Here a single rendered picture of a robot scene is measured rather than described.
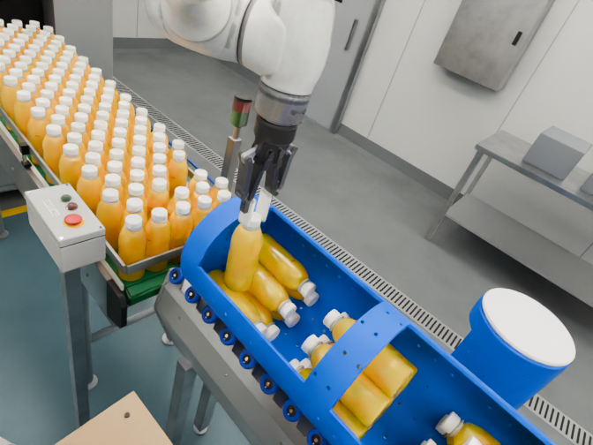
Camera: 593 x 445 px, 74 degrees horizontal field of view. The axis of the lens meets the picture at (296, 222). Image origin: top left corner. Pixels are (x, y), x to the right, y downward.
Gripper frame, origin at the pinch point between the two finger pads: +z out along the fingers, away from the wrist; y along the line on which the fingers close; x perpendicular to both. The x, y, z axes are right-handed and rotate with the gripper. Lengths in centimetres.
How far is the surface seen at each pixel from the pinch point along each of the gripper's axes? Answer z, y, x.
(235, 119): 10, 39, 53
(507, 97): 17, 337, 47
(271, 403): 36.1, -5.6, -23.7
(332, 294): 22.3, 18.8, -15.6
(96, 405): 128, -16, 44
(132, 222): 19.2, -11.8, 26.7
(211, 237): 10.2, -5.2, 5.5
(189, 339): 42.8, -7.8, 3.9
